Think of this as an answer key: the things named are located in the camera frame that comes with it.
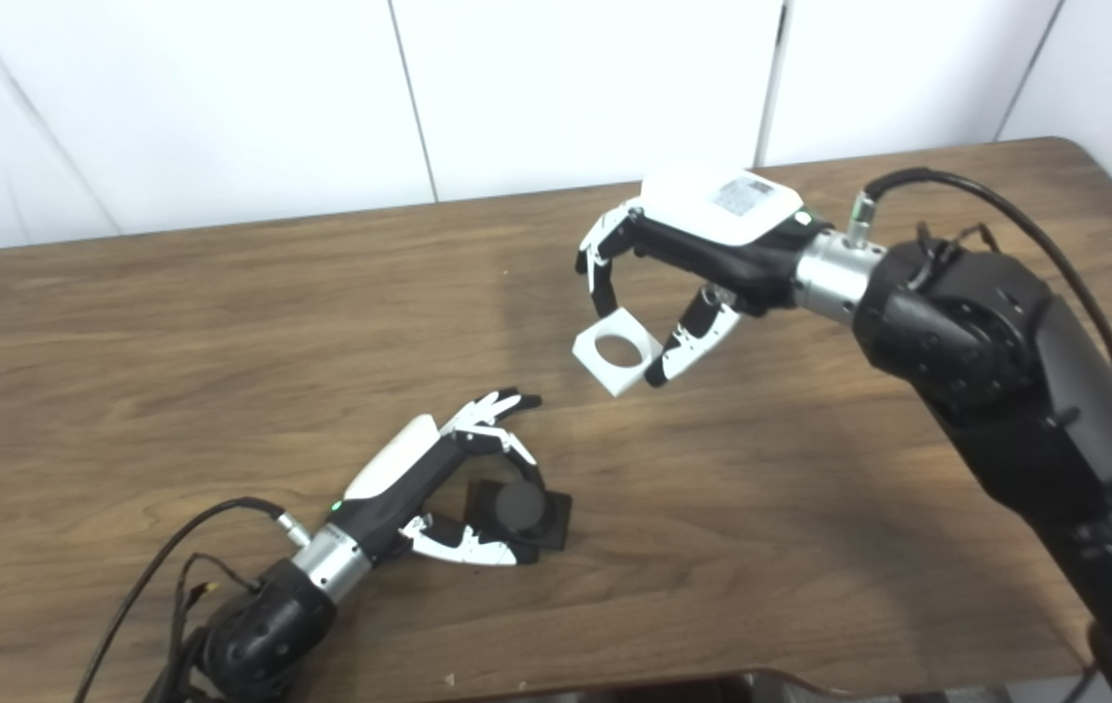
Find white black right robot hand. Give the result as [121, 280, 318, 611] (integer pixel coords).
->
[575, 168, 825, 389]

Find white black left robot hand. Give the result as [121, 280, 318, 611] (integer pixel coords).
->
[329, 388, 549, 567]

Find black peg with square base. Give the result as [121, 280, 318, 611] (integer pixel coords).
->
[466, 478, 573, 553]

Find white square piece with hole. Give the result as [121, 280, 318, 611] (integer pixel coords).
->
[572, 307, 664, 398]

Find thin black right wrist wire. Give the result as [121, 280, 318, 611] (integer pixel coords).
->
[915, 223, 1001, 265]

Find thin black wrist wire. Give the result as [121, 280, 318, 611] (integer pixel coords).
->
[915, 223, 1001, 265]
[165, 554, 264, 684]

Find thin black left wrist wire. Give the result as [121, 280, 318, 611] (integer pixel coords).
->
[165, 554, 264, 684]

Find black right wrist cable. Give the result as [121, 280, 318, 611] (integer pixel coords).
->
[846, 167, 1112, 392]

